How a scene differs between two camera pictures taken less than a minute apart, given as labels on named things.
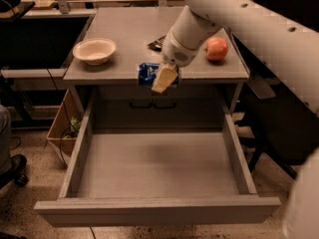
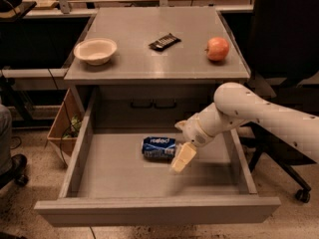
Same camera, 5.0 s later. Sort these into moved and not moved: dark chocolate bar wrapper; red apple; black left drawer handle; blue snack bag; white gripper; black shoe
Moved: white gripper; blue snack bag
Not moved: dark chocolate bar wrapper; black shoe; black left drawer handle; red apple
